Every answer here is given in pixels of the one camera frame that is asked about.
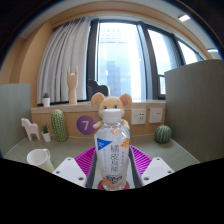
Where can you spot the round green cactus decoration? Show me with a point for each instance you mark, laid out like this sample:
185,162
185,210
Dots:
163,134

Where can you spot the ceiling light panels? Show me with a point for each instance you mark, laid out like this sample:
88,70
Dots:
184,17

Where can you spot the grey-green desk partition panel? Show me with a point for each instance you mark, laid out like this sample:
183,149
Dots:
15,116
196,110

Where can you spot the tall green cactus decoration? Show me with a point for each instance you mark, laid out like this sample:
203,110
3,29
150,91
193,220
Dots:
59,126

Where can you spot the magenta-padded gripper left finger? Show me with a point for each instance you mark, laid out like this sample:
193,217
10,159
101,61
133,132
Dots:
68,170

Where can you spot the round purple number sign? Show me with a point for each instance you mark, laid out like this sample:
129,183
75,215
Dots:
86,125

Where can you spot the black horse figure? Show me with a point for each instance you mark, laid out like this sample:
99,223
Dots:
98,90

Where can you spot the white pleated curtain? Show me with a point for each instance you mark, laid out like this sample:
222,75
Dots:
63,60

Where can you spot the clear plastic drink bottle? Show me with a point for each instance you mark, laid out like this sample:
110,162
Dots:
112,153

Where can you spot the white plastic cup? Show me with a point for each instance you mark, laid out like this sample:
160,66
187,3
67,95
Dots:
39,158

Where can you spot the wooden hand model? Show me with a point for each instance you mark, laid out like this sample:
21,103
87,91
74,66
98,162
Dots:
72,86

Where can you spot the pink wooden horse figure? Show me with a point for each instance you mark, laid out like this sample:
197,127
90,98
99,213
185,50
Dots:
31,128

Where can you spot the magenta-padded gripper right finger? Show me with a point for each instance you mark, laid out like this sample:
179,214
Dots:
156,170

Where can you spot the small potted plant white pot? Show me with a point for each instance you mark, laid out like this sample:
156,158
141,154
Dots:
46,136
46,101

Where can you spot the dark framed window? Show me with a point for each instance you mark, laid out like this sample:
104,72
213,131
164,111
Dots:
120,60

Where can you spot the white wall socket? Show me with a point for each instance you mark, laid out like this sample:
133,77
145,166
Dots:
156,115
138,116

